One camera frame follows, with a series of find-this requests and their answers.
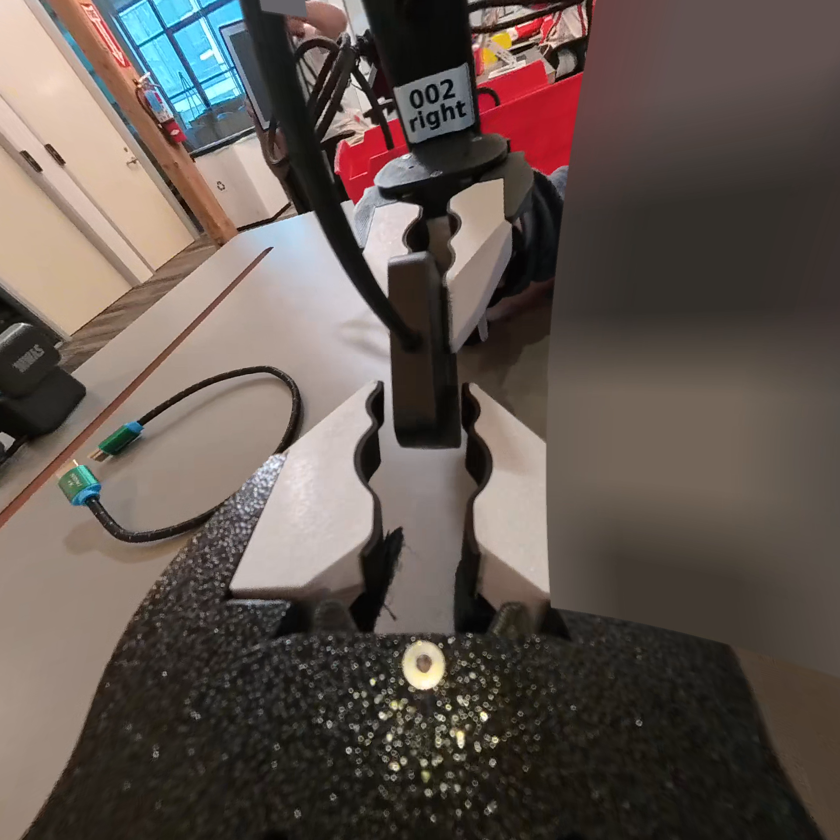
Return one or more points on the grey monitor screen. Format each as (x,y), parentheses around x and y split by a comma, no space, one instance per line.
(246,72)

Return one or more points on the paned window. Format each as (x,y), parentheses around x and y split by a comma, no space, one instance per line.
(177,52)

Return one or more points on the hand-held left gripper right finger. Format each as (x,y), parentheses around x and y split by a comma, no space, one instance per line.
(515,512)

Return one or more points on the wooden post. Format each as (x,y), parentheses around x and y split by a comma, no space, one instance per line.
(177,170)

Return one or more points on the person's denim-clad leg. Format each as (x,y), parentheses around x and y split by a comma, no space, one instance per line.
(548,229)

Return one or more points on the white door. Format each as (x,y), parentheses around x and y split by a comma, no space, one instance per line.
(46,262)
(72,131)

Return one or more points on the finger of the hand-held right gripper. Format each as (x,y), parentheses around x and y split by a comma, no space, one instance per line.
(479,262)
(436,233)

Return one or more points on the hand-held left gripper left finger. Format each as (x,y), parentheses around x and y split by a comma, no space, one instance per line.
(308,518)

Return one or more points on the red plastic bin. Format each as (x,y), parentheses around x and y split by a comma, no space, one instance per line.
(518,124)

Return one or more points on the white recycling bin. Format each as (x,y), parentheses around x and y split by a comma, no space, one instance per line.
(243,177)

